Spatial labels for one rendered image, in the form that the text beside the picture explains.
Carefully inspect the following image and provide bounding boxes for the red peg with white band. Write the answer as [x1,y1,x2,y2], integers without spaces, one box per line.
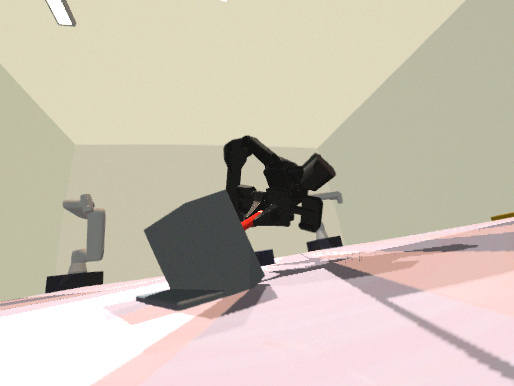
[241,210,263,230]

